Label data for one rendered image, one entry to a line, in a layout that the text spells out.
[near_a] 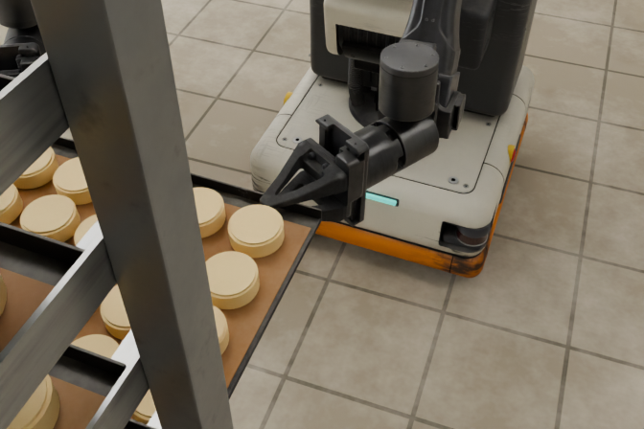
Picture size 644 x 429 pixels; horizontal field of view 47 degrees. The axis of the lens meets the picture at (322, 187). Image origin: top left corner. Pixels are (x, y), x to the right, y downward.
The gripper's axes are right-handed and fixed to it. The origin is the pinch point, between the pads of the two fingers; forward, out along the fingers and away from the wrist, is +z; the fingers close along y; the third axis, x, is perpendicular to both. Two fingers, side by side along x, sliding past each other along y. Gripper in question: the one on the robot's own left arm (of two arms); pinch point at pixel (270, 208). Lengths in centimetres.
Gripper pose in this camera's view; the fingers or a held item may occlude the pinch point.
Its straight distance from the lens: 69.3
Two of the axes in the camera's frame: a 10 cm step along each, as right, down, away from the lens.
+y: 0.2, -7.4, -6.7
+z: -7.8, 4.1, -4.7
